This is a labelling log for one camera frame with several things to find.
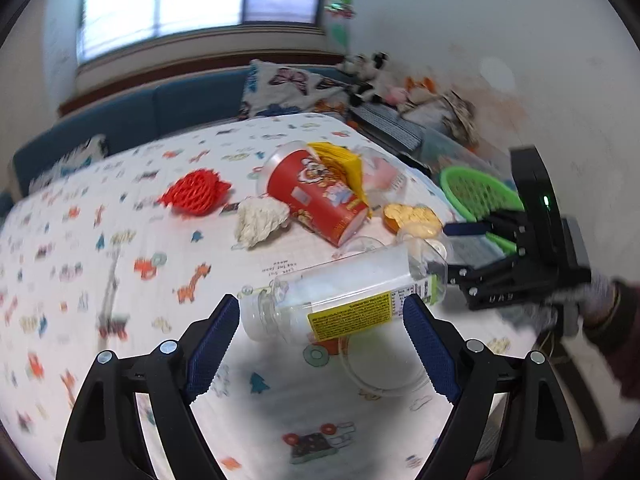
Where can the blue sofa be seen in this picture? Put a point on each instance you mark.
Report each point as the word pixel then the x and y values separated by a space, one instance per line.
pixel 190 100

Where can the clear plastic bag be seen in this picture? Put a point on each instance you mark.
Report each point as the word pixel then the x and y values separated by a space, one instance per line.
pixel 385 172

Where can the brown white patterned cloth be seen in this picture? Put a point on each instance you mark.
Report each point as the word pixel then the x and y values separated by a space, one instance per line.
pixel 460 115

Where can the grey patterned folded cloth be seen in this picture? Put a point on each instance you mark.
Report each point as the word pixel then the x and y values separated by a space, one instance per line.
pixel 385 125

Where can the green plastic basket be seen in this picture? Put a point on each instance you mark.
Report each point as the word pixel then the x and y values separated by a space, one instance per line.
pixel 475 190

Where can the yellow biscuit tray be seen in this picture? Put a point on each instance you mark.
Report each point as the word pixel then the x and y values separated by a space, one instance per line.
pixel 412 217

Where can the orange fox plush toy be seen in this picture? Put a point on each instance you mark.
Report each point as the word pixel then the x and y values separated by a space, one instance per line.
pixel 419 86

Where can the yellow snack packet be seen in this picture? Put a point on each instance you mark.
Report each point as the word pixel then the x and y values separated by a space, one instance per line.
pixel 345 165

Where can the red paper noodle cup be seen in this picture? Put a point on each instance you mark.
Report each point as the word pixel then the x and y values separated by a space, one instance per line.
pixel 310 195

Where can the cow plush toy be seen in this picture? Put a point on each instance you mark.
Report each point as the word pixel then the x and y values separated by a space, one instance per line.
pixel 365 72

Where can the small patterned pillow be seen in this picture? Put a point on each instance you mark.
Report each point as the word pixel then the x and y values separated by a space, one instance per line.
pixel 70 160

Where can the clear plastic cup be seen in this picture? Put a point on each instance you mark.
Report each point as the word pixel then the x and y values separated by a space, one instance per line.
pixel 385 370
pixel 362 246

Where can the green wall decoration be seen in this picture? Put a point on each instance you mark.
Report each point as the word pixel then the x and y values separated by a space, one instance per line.
pixel 341 15

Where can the printed blanket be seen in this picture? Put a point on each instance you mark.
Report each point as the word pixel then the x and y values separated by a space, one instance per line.
pixel 150 245

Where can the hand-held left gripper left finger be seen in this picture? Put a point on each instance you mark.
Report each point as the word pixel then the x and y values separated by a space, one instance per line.
pixel 214 347

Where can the red foam fruit net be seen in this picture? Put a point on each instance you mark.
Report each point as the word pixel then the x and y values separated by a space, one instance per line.
pixel 192 192

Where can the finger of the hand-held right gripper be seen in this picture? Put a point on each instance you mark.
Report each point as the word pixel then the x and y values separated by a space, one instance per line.
pixel 480 274
pixel 465 230

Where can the butterfly print pillow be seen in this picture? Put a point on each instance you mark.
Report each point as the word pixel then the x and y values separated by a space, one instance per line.
pixel 285 85

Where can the person's right hand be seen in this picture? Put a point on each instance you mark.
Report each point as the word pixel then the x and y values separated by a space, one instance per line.
pixel 600 297

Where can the clear plastic storage box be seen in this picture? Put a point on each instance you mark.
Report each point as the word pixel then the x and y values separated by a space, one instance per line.
pixel 450 152

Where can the pink plush toy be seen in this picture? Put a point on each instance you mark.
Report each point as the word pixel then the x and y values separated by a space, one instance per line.
pixel 397 95

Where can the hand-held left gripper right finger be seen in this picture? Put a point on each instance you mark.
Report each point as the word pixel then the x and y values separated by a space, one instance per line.
pixel 431 352

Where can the clear plastic bottle yellow label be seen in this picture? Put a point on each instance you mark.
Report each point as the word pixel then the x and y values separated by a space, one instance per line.
pixel 345 295

